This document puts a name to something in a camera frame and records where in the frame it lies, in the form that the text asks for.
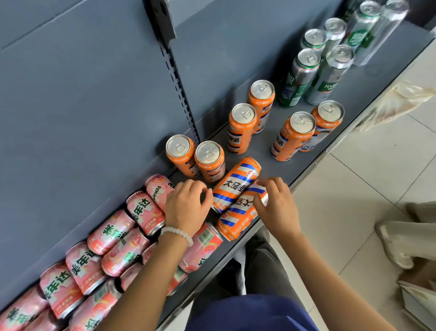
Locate person's left hand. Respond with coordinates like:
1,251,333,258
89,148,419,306
164,180,214,238

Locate person's right hand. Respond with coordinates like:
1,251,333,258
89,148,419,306
252,177,303,244

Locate orange striped soda can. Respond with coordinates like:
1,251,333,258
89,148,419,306
215,182,270,242
210,156,262,215
271,111,317,163
299,100,345,153

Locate grey metal shelf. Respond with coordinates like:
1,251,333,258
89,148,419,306
0,0,436,331

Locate pile of pink soda cans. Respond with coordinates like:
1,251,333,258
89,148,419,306
0,174,224,331

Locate group of orange cans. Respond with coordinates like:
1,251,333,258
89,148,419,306
165,79,276,184

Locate person's right forearm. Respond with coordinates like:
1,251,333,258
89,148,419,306
273,231,398,331

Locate person's left forearm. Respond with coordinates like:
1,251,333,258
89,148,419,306
95,233,193,331

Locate navy blue shirt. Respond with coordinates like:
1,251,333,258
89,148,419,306
185,295,319,331

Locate clear plastic bag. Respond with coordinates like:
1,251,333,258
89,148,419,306
352,80,436,134

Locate white bead bracelet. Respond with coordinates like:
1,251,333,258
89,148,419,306
159,226,195,247

